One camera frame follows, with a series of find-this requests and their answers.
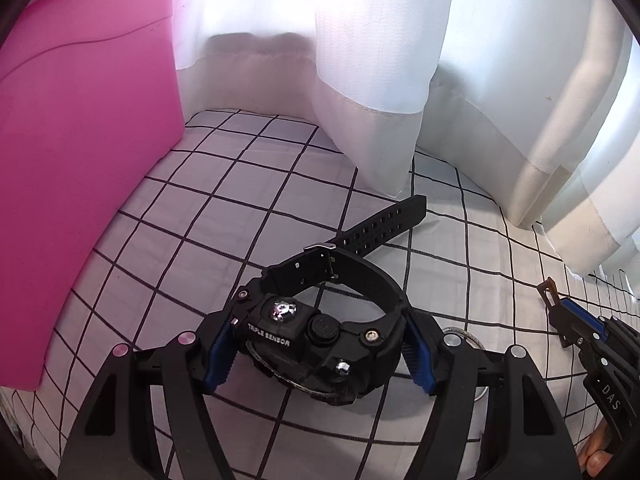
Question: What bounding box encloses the white black-checked tablecloth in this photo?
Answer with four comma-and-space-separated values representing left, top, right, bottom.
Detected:
0, 107, 640, 480

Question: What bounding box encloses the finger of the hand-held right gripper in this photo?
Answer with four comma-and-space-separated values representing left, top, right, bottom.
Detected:
547, 306, 589, 351
559, 298, 619, 342

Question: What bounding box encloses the pink plastic storage box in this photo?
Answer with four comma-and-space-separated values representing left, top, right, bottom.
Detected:
0, 0, 186, 392

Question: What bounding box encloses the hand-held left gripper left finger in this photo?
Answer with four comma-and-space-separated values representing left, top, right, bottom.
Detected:
57, 310, 238, 480

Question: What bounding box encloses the brown hair clip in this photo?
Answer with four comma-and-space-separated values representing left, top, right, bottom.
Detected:
537, 277, 563, 313

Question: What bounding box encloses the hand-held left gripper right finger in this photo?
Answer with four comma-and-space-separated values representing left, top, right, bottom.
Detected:
403, 310, 584, 480

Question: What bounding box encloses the person's right hand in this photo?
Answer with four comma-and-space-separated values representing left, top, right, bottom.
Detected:
577, 424, 619, 479

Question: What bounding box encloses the black digital wrist watch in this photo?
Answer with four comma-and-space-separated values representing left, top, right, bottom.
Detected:
232, 193, 429, 408

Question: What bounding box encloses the small silver bangle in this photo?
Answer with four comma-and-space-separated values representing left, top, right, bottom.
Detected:
252, 327, 489, 404

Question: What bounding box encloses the white sheer curtain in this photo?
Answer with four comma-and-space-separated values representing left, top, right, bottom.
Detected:
172, 0, 640, 277

